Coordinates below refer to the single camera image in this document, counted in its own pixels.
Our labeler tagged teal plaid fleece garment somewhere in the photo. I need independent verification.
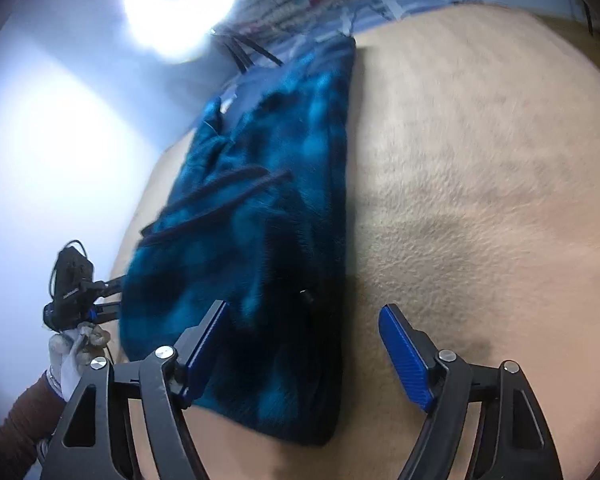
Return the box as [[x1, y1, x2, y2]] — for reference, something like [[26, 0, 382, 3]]
[[117, 35, 358, 447]]

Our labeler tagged tan blanket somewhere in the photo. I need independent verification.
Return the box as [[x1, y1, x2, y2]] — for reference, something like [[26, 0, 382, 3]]
[[107, 2, 600, 480]]

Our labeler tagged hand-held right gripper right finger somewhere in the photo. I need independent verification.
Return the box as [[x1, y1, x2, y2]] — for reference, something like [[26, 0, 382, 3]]
[[378, 303, 565, 480]]

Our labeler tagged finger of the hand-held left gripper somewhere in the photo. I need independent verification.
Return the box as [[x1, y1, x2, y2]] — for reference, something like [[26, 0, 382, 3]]
[[94, 279, 127, 298], [86, 301, 124, 324]]

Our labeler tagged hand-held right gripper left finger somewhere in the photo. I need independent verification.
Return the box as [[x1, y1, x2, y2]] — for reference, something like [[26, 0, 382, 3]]
[[39, 300, 231, 480]]

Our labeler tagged white ring light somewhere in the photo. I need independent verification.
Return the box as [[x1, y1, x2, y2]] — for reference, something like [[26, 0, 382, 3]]
[[122, 0, 246, 63]]

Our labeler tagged person's left hand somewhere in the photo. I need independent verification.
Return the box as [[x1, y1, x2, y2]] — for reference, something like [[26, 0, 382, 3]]
[[48, 322, 111, 402]]

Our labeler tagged black tripod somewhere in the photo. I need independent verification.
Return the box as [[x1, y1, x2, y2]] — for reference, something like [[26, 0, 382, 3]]
[[224, 34, 284, 75]]

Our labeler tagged blue checked bed sheet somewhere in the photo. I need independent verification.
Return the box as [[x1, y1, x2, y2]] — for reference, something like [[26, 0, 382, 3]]
[[220, 0, 501, 91]]

